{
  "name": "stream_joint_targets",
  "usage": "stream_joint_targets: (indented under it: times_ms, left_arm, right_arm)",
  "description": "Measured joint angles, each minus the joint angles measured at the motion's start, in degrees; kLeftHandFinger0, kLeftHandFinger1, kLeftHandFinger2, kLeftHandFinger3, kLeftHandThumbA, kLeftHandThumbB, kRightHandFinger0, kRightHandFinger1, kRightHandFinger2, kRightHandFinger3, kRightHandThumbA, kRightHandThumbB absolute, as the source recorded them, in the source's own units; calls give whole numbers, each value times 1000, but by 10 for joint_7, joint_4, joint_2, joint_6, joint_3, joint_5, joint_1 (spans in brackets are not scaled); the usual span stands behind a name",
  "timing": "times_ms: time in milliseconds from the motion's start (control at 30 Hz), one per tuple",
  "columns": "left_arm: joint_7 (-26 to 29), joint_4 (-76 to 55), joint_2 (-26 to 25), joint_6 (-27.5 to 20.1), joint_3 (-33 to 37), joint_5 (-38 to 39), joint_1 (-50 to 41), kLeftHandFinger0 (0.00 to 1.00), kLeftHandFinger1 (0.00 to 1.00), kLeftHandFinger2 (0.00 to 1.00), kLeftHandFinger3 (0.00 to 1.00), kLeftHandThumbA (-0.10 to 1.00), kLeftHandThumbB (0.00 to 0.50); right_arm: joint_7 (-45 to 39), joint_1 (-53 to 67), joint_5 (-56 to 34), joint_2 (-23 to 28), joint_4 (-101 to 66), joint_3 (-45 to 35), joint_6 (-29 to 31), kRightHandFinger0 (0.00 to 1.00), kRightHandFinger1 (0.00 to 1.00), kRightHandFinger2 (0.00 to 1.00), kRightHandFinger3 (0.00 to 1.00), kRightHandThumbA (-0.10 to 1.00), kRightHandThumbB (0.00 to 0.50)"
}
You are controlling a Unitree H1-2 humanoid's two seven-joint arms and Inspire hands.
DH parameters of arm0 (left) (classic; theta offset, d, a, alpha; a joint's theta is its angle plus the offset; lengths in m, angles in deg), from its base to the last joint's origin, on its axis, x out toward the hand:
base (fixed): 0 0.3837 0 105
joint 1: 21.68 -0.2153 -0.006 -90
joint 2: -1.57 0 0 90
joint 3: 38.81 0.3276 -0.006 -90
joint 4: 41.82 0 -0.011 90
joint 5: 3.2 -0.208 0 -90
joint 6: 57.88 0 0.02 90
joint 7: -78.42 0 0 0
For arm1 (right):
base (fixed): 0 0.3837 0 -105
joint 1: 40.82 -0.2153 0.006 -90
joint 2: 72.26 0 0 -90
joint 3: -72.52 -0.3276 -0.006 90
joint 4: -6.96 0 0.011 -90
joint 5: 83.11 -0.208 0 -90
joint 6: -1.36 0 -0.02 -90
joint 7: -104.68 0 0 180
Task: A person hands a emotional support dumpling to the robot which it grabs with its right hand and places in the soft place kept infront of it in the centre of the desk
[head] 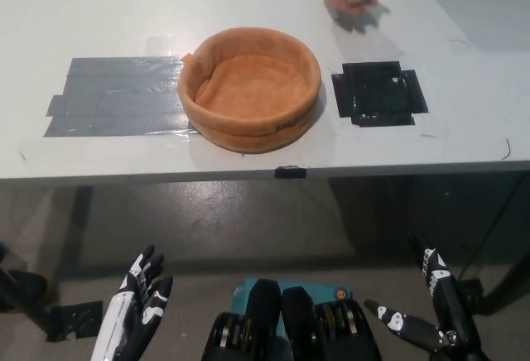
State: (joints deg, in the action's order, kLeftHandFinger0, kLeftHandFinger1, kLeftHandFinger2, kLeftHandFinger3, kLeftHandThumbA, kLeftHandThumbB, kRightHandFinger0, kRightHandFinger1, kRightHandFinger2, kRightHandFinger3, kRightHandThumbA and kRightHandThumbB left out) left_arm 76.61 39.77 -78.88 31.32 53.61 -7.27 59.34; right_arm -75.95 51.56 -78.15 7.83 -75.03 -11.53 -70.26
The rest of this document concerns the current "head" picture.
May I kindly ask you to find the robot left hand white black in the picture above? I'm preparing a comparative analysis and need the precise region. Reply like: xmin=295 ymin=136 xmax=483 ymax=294
xmin=89 ymin=244 xmax=174 ymax=361

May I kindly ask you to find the robot torso black teal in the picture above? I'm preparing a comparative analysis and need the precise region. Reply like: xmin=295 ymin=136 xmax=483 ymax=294
xmin=200 ymin=277 xmax=382 ymax=361

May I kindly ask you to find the orange soft round bowl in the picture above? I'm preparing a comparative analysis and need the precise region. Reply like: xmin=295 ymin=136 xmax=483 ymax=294
xmin=177 ymin=26 xmax=323 ymax=156

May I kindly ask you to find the black tape on floor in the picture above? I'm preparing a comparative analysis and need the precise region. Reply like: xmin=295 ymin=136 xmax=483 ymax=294
xmin=49 ymin=300 xmax=104 ymax=342

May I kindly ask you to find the black table leg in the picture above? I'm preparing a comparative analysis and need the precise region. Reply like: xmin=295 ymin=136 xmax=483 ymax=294
xmin=71 ymin=185 xmax=94 ymax=272

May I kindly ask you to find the black rounded stand foot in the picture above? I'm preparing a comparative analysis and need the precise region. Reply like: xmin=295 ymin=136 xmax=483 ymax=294
xmin=0 ymin=267 xmax=51 ymax=312

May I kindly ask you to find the small black tape strip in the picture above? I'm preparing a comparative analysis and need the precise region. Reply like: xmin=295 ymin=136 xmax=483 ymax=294
xmin=274 ymin=165 xmax=307 ymax=180

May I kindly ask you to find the black tape square patch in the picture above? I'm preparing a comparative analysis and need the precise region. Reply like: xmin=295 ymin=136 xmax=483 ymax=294
xmin=330 ymin=61 xmax=430 ymax=128

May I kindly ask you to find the grey duct tape patch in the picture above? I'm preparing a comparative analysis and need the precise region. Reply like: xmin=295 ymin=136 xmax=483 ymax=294
xmin=41 ymin=56 xmax=200 ymax=137

